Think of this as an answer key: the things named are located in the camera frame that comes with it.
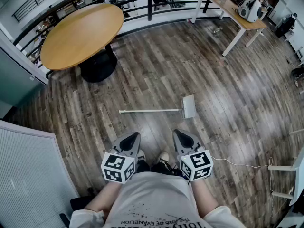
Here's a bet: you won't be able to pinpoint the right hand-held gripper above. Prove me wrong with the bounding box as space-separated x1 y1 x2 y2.
172 129 214 182

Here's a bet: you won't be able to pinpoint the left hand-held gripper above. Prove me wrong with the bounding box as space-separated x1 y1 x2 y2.
101 131 142 184

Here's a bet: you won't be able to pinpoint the white long-handled dustpan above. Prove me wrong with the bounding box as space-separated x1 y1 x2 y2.
118 95 197 120

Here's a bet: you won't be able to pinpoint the person's left forearm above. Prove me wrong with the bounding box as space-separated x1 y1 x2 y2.
84 181 122 214

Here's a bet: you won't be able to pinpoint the person's right forearm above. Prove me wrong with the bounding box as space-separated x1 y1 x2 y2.
190 177 219 218

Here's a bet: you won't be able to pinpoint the wooden plank floor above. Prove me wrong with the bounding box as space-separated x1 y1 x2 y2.
7 18 304 228

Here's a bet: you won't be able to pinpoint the person's right shoe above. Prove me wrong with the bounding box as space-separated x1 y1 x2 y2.
157 151 170 165

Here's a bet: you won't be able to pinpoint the person's black trousers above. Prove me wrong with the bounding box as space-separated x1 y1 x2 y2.
134 160 186 176

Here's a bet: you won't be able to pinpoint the person's white printed shirt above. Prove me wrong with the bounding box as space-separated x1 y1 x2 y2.
69 171 241 228

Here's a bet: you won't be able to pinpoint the black chair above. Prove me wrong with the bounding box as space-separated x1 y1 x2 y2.
58 194 97 228

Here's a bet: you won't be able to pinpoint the white ribbed panel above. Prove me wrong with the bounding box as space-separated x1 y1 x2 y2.
0 119 81 228

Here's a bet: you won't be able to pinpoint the round wooden table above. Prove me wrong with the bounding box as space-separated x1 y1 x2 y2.
39 3 124 84

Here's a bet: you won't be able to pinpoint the grey glass partition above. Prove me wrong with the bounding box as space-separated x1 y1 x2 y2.
0 29 49 119

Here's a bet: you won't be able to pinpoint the black stool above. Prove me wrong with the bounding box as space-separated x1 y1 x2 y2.
290 66 304 88

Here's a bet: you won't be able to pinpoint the white-legged wooden desk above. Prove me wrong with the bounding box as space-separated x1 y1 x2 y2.
190 0 268 57

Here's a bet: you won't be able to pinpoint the black metal railing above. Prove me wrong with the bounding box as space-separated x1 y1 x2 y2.
11 0 252 64

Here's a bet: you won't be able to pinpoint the white and grey device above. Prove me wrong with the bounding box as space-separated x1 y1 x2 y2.
237 0 262 23

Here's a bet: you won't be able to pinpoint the white floor cable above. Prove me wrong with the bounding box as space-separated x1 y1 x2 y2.
210 156 274 169

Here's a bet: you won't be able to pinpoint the white wooden frame furniture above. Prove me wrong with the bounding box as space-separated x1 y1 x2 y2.
267 129 304 207

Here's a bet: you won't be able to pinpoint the thin white desk cable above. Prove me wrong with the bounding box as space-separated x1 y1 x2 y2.
260 33 292 63

